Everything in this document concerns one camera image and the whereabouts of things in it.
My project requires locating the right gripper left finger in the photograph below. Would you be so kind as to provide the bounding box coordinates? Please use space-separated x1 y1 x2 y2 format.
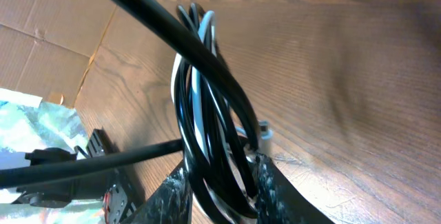
122 161 193 224

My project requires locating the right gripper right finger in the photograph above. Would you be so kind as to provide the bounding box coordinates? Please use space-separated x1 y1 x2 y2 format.
254 154 333 224

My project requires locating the black usb cable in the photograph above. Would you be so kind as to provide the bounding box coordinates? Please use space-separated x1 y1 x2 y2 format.
0 0 263 224

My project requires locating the cardboard box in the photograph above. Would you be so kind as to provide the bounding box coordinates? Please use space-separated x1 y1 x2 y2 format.
1 0 116 108

